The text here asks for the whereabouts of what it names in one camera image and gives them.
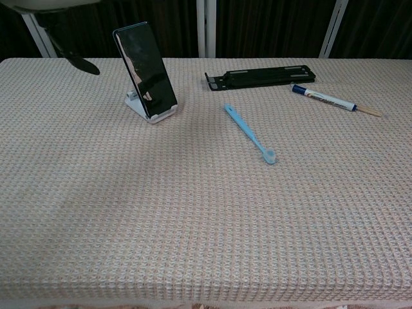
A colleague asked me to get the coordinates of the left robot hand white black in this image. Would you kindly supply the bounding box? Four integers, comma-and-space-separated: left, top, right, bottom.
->
6, 0, 100, 76

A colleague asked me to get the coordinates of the black smartphone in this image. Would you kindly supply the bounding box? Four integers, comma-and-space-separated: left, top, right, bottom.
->
112, 21, 178, 117

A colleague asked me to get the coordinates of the white folding phone stand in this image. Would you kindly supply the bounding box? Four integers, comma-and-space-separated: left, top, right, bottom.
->
124, 89, 178, 124

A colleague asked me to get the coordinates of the black folded laptop stand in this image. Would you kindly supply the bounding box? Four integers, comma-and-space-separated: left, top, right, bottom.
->
204, 64, 317, 92

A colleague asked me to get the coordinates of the black pleated curtain panel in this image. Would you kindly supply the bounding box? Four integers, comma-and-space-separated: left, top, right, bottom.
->
0, 5, 43, 61
328, 0, 412, 60
216, 0, 336, 59
44, 0, 198, 59

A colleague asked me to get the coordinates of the light blue toothbrush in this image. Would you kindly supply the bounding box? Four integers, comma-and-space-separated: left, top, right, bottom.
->
224, 103, 277, 166

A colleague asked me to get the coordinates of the beige waffle tablecloth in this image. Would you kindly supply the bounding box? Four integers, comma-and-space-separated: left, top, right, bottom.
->
0, 57, 412, 309

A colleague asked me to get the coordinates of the white marker blue cap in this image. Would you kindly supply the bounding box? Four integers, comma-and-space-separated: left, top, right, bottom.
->
291, 82, 357, 113

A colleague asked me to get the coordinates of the wooden disposable chopsticks pair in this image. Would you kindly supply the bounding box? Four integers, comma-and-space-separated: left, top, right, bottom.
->
353, 104, 384, 118

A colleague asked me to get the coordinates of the white partition frame post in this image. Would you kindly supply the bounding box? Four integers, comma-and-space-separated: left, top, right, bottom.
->
21, 12, 59, 59
196, 0, 217, 59
318, 0, 350, 59

